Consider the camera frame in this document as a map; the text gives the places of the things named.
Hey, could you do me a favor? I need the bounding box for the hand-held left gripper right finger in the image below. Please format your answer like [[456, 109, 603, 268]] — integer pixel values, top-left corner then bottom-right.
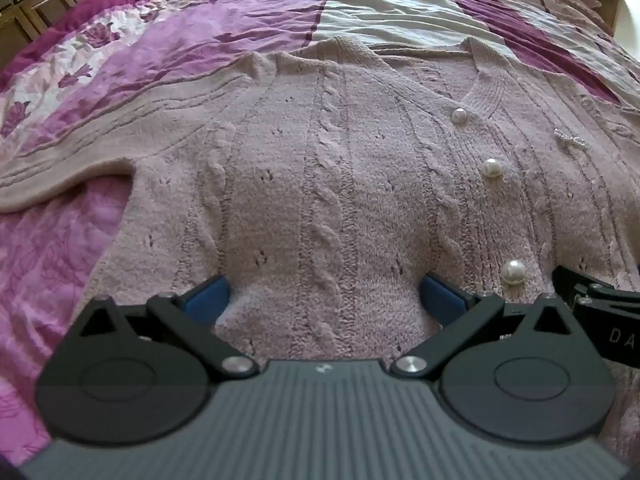
[[390, 273, 574, 379]]

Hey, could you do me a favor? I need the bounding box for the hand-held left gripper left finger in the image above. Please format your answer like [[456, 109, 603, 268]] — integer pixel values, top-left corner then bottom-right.
[[70, 274, 261, 379]]

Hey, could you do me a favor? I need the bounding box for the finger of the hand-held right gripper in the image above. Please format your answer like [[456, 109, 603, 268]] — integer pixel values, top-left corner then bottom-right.
[[552, 265, 608, 311]]

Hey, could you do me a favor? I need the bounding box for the pink knit cardigan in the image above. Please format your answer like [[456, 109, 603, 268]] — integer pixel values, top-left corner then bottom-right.
[[0, 35, 640, 466]]

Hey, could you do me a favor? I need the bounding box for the purple floral bedspread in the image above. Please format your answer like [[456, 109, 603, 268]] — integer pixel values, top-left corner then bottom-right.
[[0, 0, 640, 453]]

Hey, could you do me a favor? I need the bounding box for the wooden cabinet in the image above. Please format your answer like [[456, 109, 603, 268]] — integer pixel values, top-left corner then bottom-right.
[[0, 0, 188, 68]]

